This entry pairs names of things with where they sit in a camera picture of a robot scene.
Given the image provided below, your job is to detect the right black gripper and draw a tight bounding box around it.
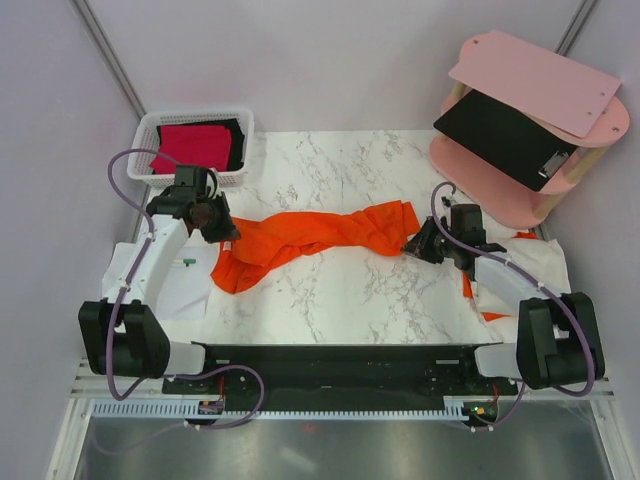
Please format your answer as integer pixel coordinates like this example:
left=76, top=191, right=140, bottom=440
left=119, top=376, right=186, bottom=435
left=400, top=215, right=460, bottom=264

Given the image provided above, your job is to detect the orange t shirt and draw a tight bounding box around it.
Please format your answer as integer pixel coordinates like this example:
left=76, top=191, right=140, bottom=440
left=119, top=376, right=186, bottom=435
left=211, top=200, right=421, bottom=294

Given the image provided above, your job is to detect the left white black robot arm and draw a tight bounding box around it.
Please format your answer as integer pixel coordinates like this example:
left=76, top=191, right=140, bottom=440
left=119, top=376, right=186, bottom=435
left=78, top=166, right=240, bottom=393

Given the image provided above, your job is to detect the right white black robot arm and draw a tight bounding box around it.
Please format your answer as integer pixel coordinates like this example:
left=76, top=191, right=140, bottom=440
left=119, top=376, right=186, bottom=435
left=402, top=204, right=605, bottom=397

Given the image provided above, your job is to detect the magenta t shirt in basket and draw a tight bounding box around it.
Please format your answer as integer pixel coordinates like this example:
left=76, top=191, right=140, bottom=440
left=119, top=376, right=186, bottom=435
left=151, top=125, right=233, bottom=175

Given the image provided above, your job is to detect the pink two-tier shelf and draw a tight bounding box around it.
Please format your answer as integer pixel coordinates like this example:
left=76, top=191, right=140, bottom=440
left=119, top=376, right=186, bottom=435
left=429, top=34, right=630, bottom=230

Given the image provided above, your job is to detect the green white marker pen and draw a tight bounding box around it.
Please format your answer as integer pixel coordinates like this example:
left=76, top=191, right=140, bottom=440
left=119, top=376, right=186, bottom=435
left=173, top=258, right=197, bottom=266

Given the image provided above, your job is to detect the white plastic laundry basket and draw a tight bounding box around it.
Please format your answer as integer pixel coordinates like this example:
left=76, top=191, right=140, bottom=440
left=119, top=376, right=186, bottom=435
left=125, top=108, right=256, bottom=190

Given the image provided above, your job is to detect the white cloth at right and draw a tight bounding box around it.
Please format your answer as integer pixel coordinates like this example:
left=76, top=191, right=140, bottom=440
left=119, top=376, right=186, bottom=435
left=470, top=237, right=571, bottom=317

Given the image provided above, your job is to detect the white cloth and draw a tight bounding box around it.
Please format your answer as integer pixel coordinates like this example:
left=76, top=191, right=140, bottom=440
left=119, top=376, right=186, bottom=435
left=470, top=237, right=571, bottom=317
left=100, top=241, right=221, bottom=322

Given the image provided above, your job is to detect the white cloth at left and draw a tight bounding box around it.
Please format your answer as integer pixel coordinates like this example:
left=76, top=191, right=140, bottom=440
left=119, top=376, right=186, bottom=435
left=100, top=241, right=221, bottom=322

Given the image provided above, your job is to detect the black clipboard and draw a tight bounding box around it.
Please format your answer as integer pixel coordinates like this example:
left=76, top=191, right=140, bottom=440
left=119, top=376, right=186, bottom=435
left=433, top=90, right=578, bottom=192

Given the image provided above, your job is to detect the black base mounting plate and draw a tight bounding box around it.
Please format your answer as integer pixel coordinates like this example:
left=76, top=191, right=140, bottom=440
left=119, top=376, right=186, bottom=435
left=162, top=345, right=517, bottom=412

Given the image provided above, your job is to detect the loose pink board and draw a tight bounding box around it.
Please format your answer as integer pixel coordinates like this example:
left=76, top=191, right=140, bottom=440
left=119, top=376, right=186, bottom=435
left=449, top=30, right=621, bottom=138

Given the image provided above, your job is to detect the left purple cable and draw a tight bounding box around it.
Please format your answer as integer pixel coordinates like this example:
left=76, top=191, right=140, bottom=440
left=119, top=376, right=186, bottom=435
left=89, top=148, right=266, bottom=456

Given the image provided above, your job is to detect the white slotted cable duct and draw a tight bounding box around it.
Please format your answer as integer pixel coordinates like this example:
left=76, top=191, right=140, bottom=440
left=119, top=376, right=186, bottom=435
left=90, top=399, right=469, bottom=421

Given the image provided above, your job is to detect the aluminium rail frame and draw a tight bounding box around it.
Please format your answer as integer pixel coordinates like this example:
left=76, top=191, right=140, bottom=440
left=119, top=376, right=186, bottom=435
left=46, top=383, right=622, bottom=479

